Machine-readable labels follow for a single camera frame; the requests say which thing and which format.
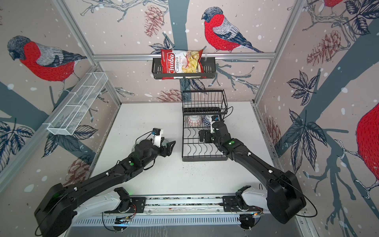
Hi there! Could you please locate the blue geometric patterned bowl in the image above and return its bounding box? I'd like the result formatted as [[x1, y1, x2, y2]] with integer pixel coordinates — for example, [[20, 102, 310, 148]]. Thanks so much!
[[187, 115, 202, 128]]

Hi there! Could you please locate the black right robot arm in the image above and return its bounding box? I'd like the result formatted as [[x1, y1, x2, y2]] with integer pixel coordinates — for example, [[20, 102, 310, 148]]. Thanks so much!
[[199, 121, 307, 224]]

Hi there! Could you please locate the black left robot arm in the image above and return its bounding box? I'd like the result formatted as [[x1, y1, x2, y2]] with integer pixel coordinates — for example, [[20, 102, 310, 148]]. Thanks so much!
[[34, 140, 176, 237]]

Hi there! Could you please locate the black two-tier dish rack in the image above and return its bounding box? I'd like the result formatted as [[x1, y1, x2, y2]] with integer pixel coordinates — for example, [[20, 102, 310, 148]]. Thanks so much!
[[182, 90, 228, 162]]

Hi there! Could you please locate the red cassava chips bag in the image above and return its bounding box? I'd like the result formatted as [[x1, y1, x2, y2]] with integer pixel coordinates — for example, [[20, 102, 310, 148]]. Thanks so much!
[[161, 49, 204, 74]]

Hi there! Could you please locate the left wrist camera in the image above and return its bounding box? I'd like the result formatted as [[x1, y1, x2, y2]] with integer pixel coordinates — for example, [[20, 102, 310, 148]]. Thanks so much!
[[151, 128, 164, 148]]

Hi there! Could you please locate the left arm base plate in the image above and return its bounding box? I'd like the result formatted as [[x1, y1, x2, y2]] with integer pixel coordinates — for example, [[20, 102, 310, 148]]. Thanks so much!
[[105, 197, 147, 214]]

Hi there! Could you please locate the black wall basket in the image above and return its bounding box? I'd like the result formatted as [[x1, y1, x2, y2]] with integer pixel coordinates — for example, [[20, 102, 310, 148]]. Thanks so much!
[[152, 57, 216, 80]]

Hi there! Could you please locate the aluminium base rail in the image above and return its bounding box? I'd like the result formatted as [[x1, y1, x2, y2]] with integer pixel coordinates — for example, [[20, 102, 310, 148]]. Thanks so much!
[[73, 192, 306, 215]]

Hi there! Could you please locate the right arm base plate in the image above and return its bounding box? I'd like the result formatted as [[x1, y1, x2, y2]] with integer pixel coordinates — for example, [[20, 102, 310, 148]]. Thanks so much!
[[221, 196, 263, 213]]

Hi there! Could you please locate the white mesh wall shelf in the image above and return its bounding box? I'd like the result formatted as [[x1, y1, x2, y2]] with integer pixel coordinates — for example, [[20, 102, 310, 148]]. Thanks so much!
[[47, 72, 108, 135]]

